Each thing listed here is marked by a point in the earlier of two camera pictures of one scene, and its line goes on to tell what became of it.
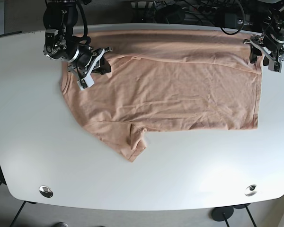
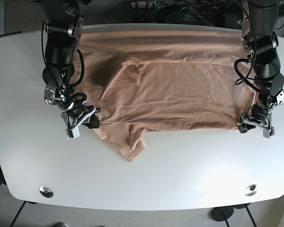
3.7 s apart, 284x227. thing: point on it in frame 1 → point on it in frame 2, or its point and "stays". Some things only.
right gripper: (273, 43) → (261, 114)
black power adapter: (171, 14) stays
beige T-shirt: (167, 79) stays
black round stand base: (222, 213) stays
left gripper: (81, 59) → (75, 109)
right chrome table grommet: (251, 190) stays
